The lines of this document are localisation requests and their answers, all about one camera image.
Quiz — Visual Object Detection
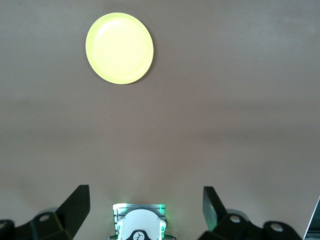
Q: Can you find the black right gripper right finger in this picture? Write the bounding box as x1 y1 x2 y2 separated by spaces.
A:
199 186 302 240

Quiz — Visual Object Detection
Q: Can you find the aluminium frame profile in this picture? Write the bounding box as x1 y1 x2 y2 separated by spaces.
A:
302 195 320 240

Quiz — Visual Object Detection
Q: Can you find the yellow round plate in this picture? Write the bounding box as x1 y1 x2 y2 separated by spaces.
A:
85 12 155 85

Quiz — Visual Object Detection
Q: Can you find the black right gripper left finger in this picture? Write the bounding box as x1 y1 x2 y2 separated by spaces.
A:
0 184 91 240

